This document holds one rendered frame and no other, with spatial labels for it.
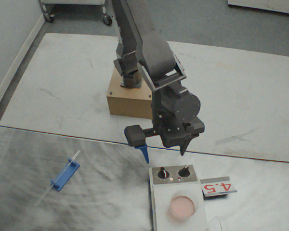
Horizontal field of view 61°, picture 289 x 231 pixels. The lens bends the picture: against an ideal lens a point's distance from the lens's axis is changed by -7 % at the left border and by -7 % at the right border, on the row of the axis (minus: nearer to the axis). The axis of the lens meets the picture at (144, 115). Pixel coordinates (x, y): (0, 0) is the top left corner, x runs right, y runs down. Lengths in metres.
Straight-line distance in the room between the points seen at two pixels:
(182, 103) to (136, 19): 0.19
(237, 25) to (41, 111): 2.25
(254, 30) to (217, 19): 0.38
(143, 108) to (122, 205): 0.29
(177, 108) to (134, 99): 0.30
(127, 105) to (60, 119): 0.24
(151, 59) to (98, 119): 0.40
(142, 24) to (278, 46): 2.29
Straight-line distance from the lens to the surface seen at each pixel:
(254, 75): 1.05
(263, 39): 2.76
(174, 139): 0.55
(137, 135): 0.59
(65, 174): 0.80
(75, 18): 2.86
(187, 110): 0.51
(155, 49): 0.53
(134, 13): 0.53
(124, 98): 0.78
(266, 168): 0.85
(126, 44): 0.68
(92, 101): 0.91
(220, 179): 0.79
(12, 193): 0.85
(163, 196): 0.66
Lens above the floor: 1.62
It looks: 57 degrees down
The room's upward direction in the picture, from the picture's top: 1 degrees counter-clockwise
